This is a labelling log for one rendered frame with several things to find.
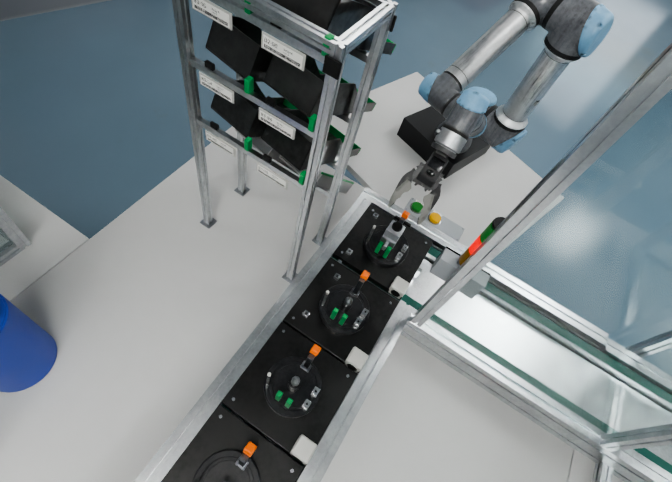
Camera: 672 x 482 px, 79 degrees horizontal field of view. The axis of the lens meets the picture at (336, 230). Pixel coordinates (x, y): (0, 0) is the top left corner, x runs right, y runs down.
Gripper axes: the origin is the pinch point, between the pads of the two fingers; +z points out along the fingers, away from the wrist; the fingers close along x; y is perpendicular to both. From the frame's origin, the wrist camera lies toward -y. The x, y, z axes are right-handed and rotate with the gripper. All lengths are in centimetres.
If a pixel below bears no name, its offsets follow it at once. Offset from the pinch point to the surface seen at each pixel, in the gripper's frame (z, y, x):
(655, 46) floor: -240, 458, -127
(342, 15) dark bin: -29, -43, 24
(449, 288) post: 7.4, -14.7, -18.6
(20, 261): 63, -27, 83
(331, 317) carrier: 31.9, -12.0, 1.6
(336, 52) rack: -23, -47, 20
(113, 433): 75, -41, 30
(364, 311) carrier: 27.2, -7.7, -4.9
